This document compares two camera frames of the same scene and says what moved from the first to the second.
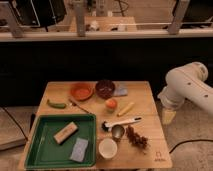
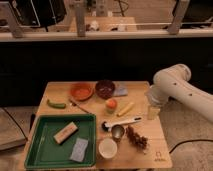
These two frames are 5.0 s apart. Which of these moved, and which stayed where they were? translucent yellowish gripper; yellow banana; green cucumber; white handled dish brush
Moved: translucent yellowish gripper
Stayed: yellow banana; green cucumber; white handled dish brush
